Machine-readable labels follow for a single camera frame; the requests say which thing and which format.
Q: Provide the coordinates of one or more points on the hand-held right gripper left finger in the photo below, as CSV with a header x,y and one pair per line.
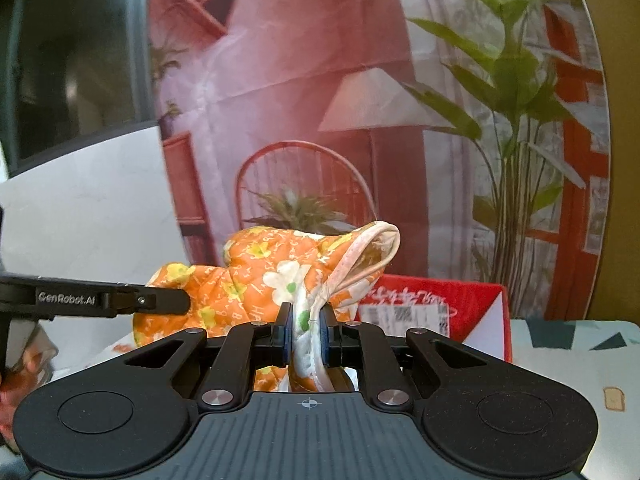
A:
x,y
286,332

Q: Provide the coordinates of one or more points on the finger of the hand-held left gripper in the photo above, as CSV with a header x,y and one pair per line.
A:
x,y
150,301

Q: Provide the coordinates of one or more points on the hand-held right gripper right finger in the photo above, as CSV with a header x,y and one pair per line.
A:
x,y
324,336

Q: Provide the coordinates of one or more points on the yellow packet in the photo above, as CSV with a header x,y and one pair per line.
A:
x,y
260,270

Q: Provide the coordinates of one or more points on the red strawberry print box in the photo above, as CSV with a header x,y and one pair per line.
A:
x,y
480,310

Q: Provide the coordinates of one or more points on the person's left hand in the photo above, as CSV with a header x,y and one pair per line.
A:
x,y
32,365

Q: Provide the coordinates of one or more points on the cartoon printed cloth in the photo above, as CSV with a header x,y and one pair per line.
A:
x,y
575,385

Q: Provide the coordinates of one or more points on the printed room scene backdrop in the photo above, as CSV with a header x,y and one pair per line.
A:
x,y
300,60

